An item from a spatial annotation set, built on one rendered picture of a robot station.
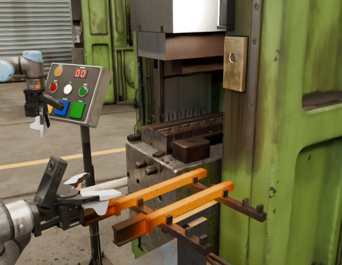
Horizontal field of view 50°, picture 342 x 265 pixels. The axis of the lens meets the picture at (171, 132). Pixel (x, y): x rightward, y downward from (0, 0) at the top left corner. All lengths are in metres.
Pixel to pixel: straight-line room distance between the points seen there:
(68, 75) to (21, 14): 7.36
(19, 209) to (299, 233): 1.06
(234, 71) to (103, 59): 5.14
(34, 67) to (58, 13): 7.67
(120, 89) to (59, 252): 4.11
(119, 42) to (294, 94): 5.11
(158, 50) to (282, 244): 0.81
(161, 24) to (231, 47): 0.27
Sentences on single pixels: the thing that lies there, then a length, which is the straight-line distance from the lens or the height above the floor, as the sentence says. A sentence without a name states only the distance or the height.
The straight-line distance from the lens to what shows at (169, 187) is 1.10.
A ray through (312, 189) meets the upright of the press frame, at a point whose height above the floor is 0.79.
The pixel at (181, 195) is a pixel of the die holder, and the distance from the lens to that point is 1.33.
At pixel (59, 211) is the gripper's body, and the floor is 1.00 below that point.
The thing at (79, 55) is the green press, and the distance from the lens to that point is 6.45.
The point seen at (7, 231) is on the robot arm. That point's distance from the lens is 0.86.
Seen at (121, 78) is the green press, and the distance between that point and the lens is 6.25.
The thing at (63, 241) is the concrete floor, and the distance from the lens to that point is 2.66.
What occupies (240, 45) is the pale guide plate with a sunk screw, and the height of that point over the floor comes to 1.33.
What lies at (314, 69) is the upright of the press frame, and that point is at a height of 1.25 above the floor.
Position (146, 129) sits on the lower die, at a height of 0.98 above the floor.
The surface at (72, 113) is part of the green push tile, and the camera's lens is 1.78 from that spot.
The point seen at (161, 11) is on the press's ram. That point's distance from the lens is 1.34.
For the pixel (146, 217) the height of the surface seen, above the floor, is 0.96.
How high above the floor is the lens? 1.42
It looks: 18 degrees down
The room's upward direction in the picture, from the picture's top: 1 degrees counter-clockwise
